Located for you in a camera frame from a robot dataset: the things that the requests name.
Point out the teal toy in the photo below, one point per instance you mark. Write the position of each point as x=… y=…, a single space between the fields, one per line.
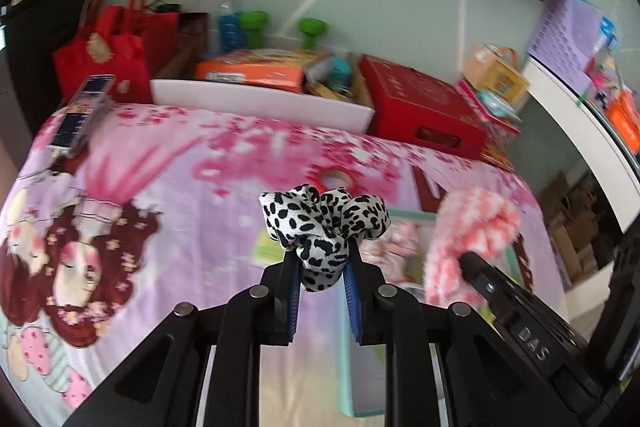
x=340 y=72

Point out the green tissue packet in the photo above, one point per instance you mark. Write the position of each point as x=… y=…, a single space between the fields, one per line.
x=265 y=249

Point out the white shelf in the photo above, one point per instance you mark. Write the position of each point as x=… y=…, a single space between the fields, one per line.
x=575 y=127

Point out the orange snack packet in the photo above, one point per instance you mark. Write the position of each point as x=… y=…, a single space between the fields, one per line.
x=250 y=69

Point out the purple plastic basket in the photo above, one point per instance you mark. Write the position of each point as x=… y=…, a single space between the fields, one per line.
x=565 y=42

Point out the brown cardboard boxes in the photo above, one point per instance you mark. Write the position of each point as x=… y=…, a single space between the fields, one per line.
x=570 y=227

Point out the red tape roll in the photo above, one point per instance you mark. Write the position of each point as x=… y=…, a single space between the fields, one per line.
x=318 y=181

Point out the red tote bag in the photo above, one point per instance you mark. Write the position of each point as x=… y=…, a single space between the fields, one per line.
x=105 y=57

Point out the yellow gift box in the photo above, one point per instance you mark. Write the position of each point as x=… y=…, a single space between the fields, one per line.
x=500 y=74

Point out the white storage tray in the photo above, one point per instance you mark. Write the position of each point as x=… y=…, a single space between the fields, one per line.
x=250 y=104

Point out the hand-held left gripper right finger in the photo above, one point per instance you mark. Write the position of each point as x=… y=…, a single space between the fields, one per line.
x=352 y=307

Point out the red patterned box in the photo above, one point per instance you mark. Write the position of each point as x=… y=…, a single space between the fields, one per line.
x=492 y=119

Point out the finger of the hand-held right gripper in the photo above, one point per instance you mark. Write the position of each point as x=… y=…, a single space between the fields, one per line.
x=482 y=277

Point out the pink printed blanket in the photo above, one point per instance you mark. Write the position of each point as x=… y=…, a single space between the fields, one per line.
x=175 y=207

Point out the black cabinet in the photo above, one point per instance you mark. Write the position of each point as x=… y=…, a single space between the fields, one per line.
x=35 y=37

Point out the colourful packets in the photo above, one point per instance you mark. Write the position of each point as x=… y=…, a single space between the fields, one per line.
x=617 y=77

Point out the blue liquid bottle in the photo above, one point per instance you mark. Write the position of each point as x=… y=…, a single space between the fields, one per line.
x=230 y=29

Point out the black white spotted scrunchie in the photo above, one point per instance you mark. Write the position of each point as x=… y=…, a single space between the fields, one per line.
x=320 y=252

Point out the pink white fluffy cloth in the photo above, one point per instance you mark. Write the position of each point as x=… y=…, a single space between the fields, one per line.
x=450 y=232

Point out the pale pink cloth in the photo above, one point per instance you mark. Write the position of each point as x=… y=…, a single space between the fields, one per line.
x=400 y=247

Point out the red cardboard box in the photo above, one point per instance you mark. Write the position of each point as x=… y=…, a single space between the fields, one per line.
x=415 y=102

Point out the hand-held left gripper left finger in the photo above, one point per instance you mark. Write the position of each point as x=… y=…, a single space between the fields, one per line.
x=294 y=307

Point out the red paper bag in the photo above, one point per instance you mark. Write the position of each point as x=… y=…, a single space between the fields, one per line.
x=162 y=37

